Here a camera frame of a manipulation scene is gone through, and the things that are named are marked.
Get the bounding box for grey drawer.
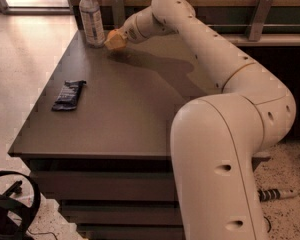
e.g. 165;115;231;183
77;224;185;240
31;171;177;202
60;200;182;226

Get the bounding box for white power strip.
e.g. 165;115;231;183
258;189;298;202

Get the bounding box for metal bracket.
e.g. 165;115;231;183
111;0;126;28
246;0;274;42

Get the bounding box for grey drawer cabinet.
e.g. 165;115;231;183
7;29;270;240

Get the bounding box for right metal bracket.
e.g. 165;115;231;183
246;0;274;42

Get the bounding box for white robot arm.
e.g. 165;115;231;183
106;0;296;240

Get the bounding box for orange fruit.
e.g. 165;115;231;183
107;29;118;40

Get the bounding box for top grey drawer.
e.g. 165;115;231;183
31;171;177;202

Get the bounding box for wooden wall shelf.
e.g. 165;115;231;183
223;34;300;47

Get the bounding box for dark blue snack wrapper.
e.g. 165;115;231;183
51;80;86;111

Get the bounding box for black power cable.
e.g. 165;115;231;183
263;215;273;235

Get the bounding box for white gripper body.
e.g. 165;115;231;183
119;15;144;44

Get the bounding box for bottom grey drawer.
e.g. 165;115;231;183
77;224;185;240

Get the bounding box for left metal bracket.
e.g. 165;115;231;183
111;0;126;28

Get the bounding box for middle grey drawer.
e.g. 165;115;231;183
60;200;182;226

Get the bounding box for clear plastic water bottle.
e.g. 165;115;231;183
79;0;105;47

